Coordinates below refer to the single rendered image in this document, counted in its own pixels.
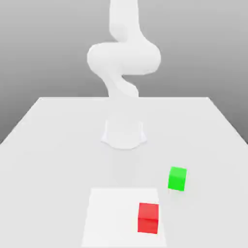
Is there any small green cube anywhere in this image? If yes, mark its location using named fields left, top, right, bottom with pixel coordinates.
left=167, top=166, right=188, bottom=192

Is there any small red cube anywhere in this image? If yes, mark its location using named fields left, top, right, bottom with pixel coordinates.
left=137, top=202, right=160, bottom=235

